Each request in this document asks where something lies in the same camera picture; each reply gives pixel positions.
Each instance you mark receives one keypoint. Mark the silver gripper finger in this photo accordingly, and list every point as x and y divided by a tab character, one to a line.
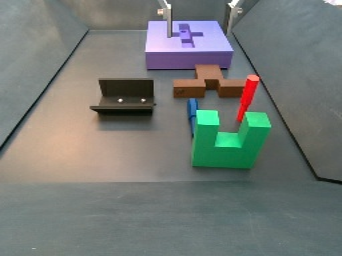
164	11
233	11

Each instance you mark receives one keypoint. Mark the red hexagonal peg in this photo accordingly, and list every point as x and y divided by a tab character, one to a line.
247	95

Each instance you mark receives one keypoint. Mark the brown T-shaped block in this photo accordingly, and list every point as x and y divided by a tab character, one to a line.
208	79

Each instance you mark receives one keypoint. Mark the green U-shaped block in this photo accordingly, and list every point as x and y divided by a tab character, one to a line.
227	149

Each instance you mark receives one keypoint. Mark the blue cylindrical peg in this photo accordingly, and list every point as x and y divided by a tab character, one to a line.
191	113

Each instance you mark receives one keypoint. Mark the black angle bracket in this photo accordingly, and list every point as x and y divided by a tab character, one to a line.
125	96

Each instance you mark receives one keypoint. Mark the purple board with cutout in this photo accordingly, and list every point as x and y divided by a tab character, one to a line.
196	43

